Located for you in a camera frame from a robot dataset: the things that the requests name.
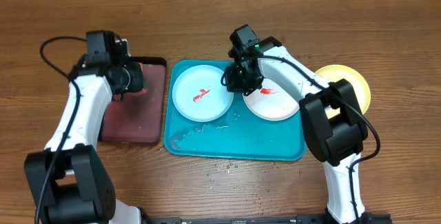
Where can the white pink plate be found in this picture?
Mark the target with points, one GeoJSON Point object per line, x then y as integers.
{"type": "Point", "coordinates": [271, 102]}

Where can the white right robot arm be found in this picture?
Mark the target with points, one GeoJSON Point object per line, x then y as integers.
{"type": "Point", "coordinates": [332, 123]}

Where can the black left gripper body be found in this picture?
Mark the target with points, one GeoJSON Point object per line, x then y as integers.
{"type": "Point", "coordinates": [135, 77]}

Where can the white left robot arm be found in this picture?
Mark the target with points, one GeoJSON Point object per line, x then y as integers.
{"type": "Point", "coordinates": [68, 181]}

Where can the teal plastic tray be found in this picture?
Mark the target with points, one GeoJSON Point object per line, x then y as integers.
{"type": "Point", "coordinates": [238, 134]}

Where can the yellow plate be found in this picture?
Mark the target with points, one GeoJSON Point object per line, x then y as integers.
{"type": "Point", "coordinates": [360, 85]}

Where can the light blue plate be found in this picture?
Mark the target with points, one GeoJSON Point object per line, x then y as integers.
{"type": "Point", "coordinates": [198, 94]}

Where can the red sponge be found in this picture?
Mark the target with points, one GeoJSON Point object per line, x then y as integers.
{"type": "Point", "coordinates": [127, 95]}

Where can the dark tray with red water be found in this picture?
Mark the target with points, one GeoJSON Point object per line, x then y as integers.
{"type": "Point", "coordinates": [138, 119]}

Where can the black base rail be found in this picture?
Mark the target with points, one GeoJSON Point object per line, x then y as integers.
{"type": "Point", "coordinates": [241, 220]}

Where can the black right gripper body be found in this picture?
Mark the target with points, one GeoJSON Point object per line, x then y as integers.
{"type": "Point", "coordinates": [242, 83]}

